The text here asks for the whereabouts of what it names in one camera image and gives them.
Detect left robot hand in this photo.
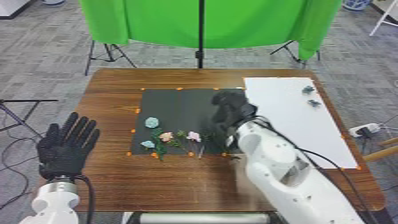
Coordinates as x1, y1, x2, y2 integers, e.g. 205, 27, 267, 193
36, 111, 102, 181

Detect white power strip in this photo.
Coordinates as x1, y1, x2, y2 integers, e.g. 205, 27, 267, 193
349, 122, 384, 138

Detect peach flower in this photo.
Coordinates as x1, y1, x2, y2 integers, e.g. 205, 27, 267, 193
158, 131, 185, 150

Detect white sheet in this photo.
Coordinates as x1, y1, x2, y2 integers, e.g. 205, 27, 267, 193
242, 76, 361, 170

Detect dark mat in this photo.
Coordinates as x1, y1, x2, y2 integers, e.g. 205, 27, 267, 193
128, 88, 249, 157

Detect blue and white vase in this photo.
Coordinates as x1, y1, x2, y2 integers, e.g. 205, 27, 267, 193
341, 0, 373, 12

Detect pale grey bar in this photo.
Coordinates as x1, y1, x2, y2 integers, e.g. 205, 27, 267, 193
126, 212, 276, 224

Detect green sprig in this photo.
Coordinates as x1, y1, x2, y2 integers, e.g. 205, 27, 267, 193
151, 127, 171, 162

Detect large pale blue flower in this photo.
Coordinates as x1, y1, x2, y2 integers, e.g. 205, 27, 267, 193
144, 116, 162, 130

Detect white stand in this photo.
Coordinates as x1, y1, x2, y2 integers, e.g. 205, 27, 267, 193
368, 0, 398, 37

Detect black tripod legs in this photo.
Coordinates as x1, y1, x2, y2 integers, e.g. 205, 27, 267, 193
84, 39, 139, 77
269, 39, 324, 65

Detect wooden chair legs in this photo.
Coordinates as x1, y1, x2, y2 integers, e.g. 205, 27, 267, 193
361, 135, 398, 163

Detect small pale blue flower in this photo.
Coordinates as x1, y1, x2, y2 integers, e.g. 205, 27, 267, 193
139, 140, 158, 150

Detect black folding stand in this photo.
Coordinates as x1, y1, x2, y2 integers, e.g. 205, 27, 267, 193
0, 98, 61, 138

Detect black stand pole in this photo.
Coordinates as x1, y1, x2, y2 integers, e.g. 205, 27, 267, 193
196, 0, 208, 70

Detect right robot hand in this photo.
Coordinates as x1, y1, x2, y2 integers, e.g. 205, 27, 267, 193
210, 88, 260, 131

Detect pink flower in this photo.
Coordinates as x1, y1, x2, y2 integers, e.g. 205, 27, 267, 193
185, 130, 206, 159

